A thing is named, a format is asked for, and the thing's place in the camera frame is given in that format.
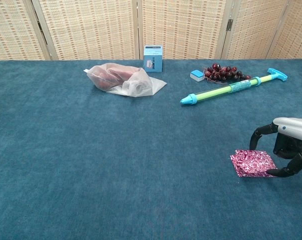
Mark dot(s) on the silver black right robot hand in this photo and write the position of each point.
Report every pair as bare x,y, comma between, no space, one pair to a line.
296,131

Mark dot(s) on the dark screen hinge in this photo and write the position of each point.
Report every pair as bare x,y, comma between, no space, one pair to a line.
230,25
41,30

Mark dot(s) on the blue white eraser block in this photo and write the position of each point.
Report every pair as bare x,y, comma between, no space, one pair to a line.
197,75

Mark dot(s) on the blue table cloth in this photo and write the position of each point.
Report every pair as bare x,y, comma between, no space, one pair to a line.
115,162

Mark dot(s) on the woven bamboo folding screen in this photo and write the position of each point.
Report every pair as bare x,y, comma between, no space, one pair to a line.
90,27

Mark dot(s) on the small light blue carton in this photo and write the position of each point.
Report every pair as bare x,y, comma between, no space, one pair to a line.
153,60

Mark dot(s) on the translucent plastic bag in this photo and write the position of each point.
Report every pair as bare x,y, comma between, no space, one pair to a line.
140,87

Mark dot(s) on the green blue toy water pump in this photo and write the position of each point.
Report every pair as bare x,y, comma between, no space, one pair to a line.
216,93

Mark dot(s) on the maroon blocks inside bag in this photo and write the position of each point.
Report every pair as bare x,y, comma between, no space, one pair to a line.
115,73

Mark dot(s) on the dark red grape bunch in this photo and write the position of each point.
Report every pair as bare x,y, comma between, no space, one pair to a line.
223,72

